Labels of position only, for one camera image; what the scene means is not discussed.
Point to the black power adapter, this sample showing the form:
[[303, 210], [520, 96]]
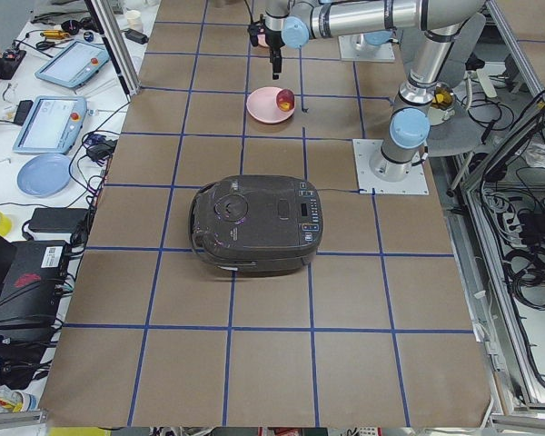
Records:
[[56, 220]]

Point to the black laptop computer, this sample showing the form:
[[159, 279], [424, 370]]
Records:
[[32, 276]]

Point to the steel bowl on chair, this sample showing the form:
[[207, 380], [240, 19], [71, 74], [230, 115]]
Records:
[[442, 107]]

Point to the upper teach pendant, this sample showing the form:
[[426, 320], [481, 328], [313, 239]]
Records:
[[75, 65]]

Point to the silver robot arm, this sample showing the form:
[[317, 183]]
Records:
[[295, 23]]

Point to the aluminium frame post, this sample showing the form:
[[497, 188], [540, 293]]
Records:
[[105, 22]]

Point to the pink plate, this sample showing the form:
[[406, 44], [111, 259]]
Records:
[[262, 107]]

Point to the dark grey rice cooker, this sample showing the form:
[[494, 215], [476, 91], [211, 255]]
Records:
[[256, 223]]

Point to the blue plate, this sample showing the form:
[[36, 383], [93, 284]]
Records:
[[44, 175]]

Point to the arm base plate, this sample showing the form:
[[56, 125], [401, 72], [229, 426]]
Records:
[[377, 175], [375, 47]]

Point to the teach pendant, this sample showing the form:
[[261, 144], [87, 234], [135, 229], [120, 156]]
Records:
[[52, 126], [75, 65]]

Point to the red apple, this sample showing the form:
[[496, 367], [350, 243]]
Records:
[[285, 100]]

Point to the pink bowl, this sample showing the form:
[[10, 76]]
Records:
[[262, 40]]

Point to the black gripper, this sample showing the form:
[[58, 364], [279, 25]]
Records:
[[274, 42]]

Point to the lower teach pendant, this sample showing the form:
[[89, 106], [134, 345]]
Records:
[[52, 126]]

